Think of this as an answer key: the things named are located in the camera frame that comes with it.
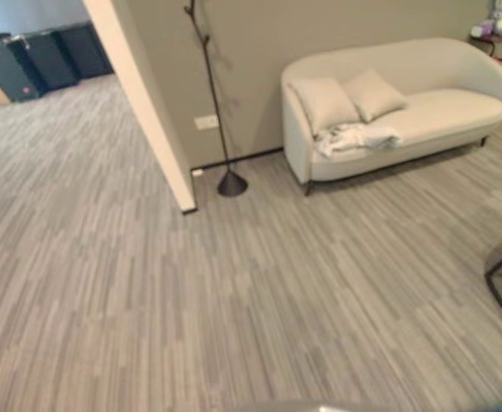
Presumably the white crumpled garment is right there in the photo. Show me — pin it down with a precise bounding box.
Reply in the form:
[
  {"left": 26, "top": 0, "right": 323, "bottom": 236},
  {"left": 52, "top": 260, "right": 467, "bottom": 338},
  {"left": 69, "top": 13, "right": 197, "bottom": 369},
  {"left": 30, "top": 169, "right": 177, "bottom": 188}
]
[{"left": 313, "top": 123, "right": 403, "bottom": 156}]

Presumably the white wall socket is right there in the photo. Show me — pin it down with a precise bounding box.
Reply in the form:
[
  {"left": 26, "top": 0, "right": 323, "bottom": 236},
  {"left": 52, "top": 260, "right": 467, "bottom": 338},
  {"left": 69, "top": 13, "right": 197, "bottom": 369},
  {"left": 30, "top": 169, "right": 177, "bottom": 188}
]
[{"left": 193, "top": 113, "right": 219, "bottom": 131}]

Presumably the dark wooden side table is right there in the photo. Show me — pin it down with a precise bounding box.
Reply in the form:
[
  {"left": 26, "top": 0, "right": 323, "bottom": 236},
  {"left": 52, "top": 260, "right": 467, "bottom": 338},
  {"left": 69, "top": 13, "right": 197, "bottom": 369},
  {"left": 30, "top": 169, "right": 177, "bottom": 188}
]
[{"left": 468, "top": 33, "right": 502, "bottom": 74}]

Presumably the dark flight case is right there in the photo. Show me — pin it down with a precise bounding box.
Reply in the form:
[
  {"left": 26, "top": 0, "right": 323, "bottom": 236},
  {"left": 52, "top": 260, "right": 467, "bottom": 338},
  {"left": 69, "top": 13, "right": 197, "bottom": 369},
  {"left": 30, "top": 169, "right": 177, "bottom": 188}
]
[
  {"left": 55, "top": 20, "right": 115, "bottom": 81},
  {"left": 0, "top": 41, "right": 49, "bottom": 104},
  {"left": 8, "top": 29, "right": 82, "bottom": 93}
]

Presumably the small cream cushion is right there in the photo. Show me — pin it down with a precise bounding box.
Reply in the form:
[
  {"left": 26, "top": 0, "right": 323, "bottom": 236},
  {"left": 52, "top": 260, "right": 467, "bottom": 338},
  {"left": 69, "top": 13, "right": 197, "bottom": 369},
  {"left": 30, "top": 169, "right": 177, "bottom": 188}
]
[{"left": 342, "top": 68, "right": 409, "bottom": 124}]

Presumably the large cream cushion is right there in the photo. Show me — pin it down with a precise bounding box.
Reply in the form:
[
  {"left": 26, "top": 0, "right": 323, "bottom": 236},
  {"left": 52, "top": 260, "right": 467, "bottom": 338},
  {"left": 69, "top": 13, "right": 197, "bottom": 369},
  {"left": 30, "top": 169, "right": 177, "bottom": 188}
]
[{"left": 287, "top": 76, "right": 361, "bottom": 135}]

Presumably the purple plush toy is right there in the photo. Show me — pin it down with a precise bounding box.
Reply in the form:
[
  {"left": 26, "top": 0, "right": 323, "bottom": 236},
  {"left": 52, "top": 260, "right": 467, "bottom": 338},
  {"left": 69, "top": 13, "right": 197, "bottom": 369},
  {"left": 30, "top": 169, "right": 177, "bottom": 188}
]
[{"left": 470, "top": 0, "right": 502, "bottom": 39}]

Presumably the black branch coat rack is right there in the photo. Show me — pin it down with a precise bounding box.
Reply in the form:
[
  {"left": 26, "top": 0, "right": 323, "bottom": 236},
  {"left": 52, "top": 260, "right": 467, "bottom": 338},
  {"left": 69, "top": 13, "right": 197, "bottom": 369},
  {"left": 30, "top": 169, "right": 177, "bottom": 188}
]
[{"left": 183, "top": 0, "right": 249, "bottom": 198}]

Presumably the cream white sofa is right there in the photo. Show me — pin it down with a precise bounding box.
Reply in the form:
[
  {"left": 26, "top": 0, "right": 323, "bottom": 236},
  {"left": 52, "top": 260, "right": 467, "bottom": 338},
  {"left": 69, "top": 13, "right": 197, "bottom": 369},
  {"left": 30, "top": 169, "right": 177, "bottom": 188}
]
[{"left": 281, "top": 36, "right": 502, "bottom": 197}]

